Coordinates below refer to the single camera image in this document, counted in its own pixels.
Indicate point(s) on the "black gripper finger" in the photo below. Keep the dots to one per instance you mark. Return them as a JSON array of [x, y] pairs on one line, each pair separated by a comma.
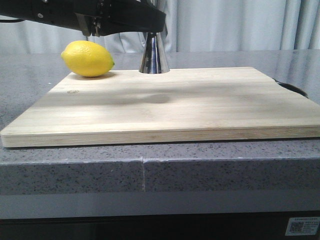
[[121, 16]]

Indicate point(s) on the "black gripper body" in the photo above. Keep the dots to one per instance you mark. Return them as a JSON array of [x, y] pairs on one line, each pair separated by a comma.
[[81, 15]]

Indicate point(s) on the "steel double jigger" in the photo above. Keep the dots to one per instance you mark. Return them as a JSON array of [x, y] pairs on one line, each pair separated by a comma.
[[154, 60]]

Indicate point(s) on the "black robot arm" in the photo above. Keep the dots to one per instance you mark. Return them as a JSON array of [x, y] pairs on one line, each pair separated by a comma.
[[20, 9]]

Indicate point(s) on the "yellow lemon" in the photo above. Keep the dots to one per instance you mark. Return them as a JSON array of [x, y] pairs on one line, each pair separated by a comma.
[[87, 59]]

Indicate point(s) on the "grey curtain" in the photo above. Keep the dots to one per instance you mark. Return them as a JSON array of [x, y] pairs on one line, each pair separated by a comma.
[[195, 26]]

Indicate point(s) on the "wooden cutting board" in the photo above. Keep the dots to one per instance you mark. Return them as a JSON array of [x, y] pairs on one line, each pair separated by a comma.
[[182, 105]]

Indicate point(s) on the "white QR code label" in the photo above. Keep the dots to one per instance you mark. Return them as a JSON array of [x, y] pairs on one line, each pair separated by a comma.
[[302, 226]]

